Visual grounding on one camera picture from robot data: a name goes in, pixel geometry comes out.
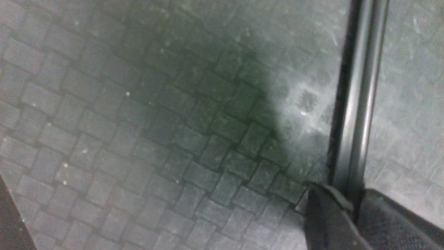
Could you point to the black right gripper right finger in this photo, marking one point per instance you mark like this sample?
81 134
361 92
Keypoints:
387 225

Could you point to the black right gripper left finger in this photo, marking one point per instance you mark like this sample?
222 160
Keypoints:
328 224

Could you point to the black chopstick gold band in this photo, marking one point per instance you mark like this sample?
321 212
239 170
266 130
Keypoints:
355 97

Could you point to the black plastic serving tray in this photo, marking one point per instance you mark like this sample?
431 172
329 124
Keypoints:
165 124

